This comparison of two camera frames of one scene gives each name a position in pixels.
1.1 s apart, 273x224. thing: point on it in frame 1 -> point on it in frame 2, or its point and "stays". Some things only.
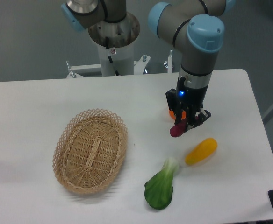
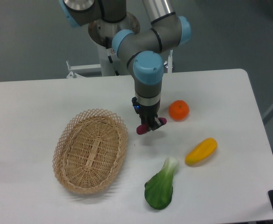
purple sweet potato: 178,129 -> 143,129
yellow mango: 201,151 stays
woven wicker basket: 89,150 stays
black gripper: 190,94 -> 148,108
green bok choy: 158,189 stays
